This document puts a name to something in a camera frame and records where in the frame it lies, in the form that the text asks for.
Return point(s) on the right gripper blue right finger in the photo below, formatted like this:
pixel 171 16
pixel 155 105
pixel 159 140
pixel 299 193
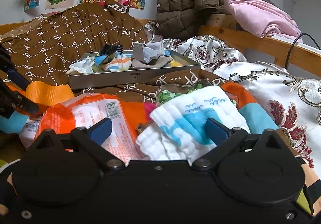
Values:
pixel 226 140

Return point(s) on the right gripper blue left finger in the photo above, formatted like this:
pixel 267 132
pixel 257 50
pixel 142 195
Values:
pixel 91 140

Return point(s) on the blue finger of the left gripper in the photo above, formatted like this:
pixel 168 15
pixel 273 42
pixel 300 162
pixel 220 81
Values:
pixel 9 68
pixel 25 104

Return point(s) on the white blue muslin cloth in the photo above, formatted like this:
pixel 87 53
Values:
pixel 177 131

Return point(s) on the dark striped sock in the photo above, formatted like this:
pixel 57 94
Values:
pixel 109 49

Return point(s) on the grey-brown drawstring pouch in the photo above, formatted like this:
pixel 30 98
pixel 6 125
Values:
pixel 162 61

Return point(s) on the light grey cloth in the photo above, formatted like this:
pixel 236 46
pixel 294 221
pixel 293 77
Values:
pixel 146 52

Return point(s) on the orange plastic bag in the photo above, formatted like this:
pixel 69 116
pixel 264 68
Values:
pixel 45 95

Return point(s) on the orange tissue pack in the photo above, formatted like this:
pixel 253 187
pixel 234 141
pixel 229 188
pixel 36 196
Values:
pixel 88 109

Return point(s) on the brown PF patterned quilt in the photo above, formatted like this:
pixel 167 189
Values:
pixel 146 91

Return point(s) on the colourful striped blanket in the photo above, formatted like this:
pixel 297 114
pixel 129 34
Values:
pixel 263 181

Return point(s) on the grey tray with drawing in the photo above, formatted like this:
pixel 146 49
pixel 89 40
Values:
pixel 106 79

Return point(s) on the white floral satin quilt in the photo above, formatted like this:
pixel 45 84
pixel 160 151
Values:
pixel 292 102

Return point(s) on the green pattern plastic bag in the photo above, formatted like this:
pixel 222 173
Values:
pixel 168 92

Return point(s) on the pink folded blanket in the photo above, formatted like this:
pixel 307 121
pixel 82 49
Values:
pixel 262 19

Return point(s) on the wooden bed frame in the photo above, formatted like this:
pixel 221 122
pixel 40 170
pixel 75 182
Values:
pixel 263 43

